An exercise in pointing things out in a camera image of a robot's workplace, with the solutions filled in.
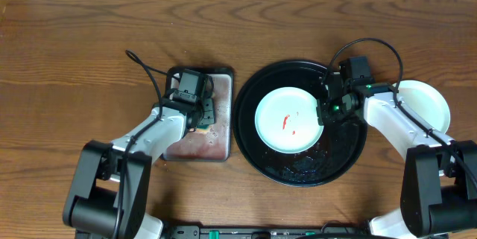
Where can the green and yellow sponge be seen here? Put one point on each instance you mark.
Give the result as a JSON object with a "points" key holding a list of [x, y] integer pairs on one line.
{"points": [[204, 128]]}

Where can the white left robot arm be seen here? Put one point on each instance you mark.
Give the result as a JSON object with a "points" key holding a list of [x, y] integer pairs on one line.
{"points": [[109, 191]]}

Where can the mint green plate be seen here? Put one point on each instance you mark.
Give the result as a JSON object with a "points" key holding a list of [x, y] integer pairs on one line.
{"points": [[286, 120], [427, 102]]}

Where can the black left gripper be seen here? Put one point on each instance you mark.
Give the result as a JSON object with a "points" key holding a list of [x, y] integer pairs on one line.
{"points": [[208, 112]]}

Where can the black rectangular water tray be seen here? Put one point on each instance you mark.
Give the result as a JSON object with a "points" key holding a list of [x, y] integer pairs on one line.
{"points": [[213, 146]]}

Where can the round black tray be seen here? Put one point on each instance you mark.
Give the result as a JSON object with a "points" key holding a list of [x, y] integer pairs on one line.
{"points": [[335, 152]]}

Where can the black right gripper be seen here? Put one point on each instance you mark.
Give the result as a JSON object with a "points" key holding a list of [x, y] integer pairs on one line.
{"points": [[324, 117]]}

